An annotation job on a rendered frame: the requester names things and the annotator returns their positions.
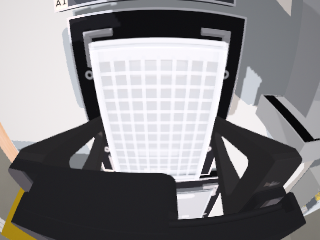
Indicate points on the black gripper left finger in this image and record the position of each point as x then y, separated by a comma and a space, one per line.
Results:
58, 149

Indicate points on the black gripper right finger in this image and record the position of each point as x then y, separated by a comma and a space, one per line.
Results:
270, 164

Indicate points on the light grey bench mat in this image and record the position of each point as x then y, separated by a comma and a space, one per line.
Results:
39, 94

